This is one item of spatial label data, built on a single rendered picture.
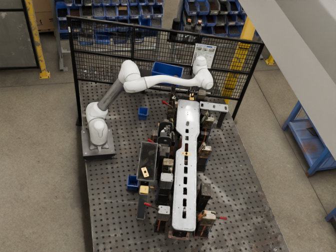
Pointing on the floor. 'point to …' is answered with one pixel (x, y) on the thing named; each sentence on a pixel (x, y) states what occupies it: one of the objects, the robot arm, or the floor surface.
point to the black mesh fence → (149, 56)
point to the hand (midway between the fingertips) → (192, 93)
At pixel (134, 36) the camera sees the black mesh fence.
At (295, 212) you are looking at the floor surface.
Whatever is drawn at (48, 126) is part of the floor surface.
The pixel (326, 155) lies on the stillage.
